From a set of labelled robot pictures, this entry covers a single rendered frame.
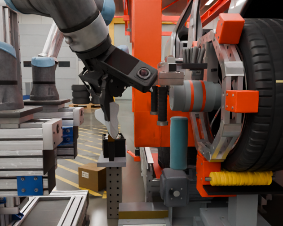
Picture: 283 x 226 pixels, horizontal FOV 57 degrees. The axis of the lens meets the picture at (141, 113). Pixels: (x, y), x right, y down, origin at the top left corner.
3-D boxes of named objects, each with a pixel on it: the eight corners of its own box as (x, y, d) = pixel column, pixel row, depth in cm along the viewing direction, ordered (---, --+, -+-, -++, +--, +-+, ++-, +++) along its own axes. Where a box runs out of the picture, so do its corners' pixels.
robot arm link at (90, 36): (108, 8, 44) (76, 36, 41) (118, 32, 47) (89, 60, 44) (80, 8, 49) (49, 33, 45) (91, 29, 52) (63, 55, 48)
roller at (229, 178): (277, 187, 108) (278, 173, 107) (206, 188, 106) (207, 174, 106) (270, 181, 113) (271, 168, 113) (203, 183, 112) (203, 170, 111)
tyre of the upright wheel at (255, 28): (298, 205, 101) (354, 26, 75) (237, 206, 100) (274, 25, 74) (234, 128, 162) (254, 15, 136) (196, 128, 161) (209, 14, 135)
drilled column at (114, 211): (121, 218, 177) (121, 157, 172) (107, 218, 176) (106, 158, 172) (122, 210, 187) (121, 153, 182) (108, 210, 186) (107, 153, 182)
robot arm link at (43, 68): (31, 81, 133) (29, 54, 132) (33, 81, 146) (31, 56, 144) (55, 81, 137) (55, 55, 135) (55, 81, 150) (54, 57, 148)
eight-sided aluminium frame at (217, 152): (240, 176, 93) (247, 19, 87) (221, 176, 93) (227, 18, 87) (199, 141, 147) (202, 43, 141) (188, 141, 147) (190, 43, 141)
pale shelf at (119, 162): (126, 167, 153) (126, 162, 153) (96, 167, 152) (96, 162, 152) (126, 148, 196) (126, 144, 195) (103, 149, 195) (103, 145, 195)
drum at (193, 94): (223, 113, 111) (223, 80, 110) (173, 113, 110) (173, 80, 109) (212, 110, 125) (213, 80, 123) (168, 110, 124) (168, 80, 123)
